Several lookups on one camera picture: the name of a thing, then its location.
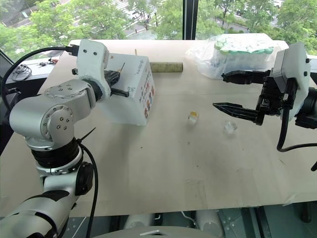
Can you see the small dark items on sill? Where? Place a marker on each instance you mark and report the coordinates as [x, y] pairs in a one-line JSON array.
[[47, 62]]

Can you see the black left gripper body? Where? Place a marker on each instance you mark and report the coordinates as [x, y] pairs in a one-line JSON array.
[[112, 78]]

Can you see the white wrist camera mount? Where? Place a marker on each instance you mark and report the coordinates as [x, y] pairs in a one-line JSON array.
[[90, 64], [298, 64]]

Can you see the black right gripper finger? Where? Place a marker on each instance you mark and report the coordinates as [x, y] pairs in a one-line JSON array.
[[245, 77], [237, 110]]

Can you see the plastic bag of green-capped bottles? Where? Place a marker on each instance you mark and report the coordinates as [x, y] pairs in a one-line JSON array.
[[230, 59]]

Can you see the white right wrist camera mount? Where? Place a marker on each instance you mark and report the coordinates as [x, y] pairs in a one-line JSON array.
[[298, 64]]

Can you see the white box with colourful print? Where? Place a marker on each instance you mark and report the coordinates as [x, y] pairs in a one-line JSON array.
[[138, 86]]

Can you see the white rounded shape under table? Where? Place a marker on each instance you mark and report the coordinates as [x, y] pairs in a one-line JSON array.
[[138, 221], [209, 223]]

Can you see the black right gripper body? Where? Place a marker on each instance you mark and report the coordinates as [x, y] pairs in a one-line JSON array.
[[275, 96]]

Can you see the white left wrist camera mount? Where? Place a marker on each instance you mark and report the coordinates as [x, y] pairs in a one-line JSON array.
[[90, 64]]

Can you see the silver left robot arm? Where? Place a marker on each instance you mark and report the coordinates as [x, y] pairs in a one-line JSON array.
[[62, 111]]

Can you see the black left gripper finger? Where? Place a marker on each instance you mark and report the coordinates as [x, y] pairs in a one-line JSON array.
[[121, 93]]

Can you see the clear plastic coin case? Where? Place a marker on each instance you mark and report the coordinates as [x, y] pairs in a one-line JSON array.
[[230, 128]]

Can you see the brown cardboard tube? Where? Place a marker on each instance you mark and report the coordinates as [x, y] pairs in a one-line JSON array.
[[166, 67]]

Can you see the thin wooden stick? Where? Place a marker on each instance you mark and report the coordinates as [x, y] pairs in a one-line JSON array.
[[121, 68]]

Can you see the black window frame post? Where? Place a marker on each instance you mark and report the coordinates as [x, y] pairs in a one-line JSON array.
[[190, 19]]

